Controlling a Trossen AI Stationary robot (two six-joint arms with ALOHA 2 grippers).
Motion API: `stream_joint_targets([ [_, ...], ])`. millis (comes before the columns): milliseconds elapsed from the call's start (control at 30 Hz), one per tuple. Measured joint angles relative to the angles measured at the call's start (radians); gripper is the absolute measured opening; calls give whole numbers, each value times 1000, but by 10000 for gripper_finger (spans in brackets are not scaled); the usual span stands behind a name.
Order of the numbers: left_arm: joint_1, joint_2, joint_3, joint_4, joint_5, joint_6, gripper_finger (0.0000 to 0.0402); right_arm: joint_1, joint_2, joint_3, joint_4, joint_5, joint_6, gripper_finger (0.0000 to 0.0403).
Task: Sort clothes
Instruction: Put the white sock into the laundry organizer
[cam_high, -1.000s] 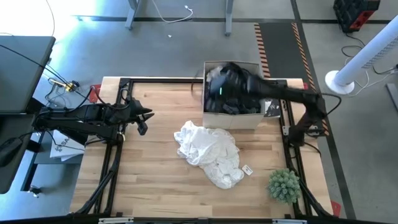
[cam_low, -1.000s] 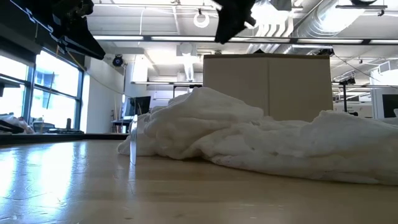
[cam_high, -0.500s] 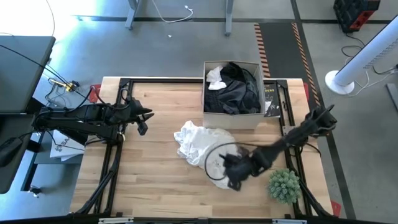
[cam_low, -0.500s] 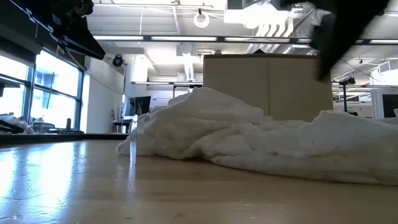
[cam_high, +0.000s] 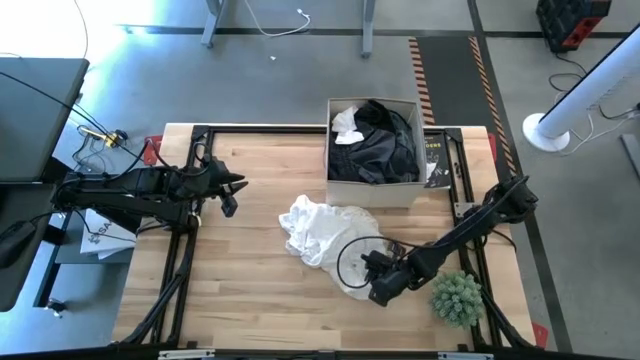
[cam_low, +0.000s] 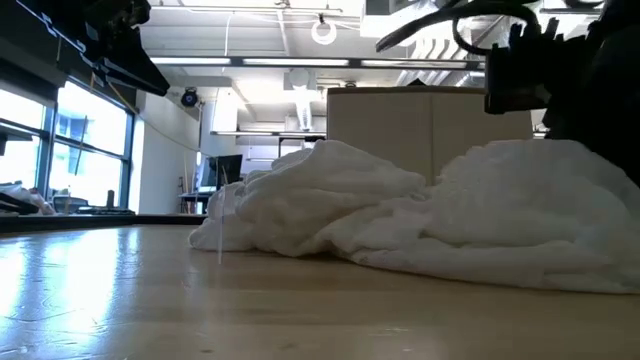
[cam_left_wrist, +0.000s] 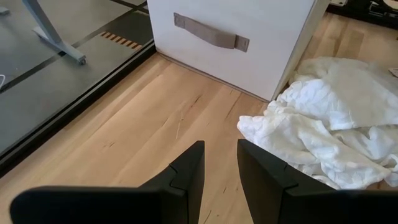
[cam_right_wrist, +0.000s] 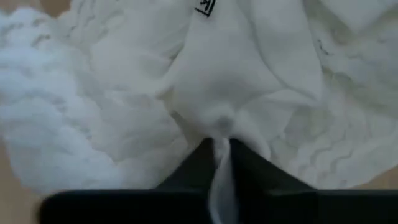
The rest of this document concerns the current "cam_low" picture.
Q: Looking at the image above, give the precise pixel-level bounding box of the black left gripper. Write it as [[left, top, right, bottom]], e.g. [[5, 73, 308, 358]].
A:
[[14, 0, 171, 97]]

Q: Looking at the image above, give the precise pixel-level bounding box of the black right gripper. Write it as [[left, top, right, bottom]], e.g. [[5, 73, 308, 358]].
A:
[[483, 18, 596, 115]]

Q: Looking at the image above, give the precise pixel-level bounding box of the black computer monitor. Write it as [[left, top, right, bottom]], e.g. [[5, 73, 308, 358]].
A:
[[201, 153, 244, 192]]

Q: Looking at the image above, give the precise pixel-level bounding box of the short ceiling light bar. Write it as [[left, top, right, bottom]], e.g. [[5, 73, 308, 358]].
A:
[[210, 130, 327, 138]]

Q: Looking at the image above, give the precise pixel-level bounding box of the dark office desk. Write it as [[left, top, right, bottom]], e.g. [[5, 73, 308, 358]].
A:
[[178, 191, 217, 216]]

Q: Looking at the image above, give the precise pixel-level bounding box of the white fabric basket beige trim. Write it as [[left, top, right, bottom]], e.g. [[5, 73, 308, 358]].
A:
[[327, 85, 534, 186]]

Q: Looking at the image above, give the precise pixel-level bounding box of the long ceiling light bar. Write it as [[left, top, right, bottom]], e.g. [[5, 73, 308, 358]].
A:
[[149, 56, 486, 70]]

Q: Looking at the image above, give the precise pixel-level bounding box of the white garment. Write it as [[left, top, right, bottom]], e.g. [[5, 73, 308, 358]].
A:
[[188, 138, 640, 295]]

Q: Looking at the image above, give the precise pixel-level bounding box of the large window dark frame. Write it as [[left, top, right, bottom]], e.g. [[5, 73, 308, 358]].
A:
[[0, 79, 136, 216]]

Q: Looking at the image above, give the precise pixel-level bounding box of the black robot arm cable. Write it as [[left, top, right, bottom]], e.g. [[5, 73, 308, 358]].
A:
[[374, 0, 544, 56]]

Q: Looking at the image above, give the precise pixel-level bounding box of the white hanging duct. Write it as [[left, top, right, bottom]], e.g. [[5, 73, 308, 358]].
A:
[[293, 84, 314, 132]]

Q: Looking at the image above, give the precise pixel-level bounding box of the white hanging ring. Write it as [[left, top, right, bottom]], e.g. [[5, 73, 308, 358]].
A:
[[310, 13, 338, 46]]

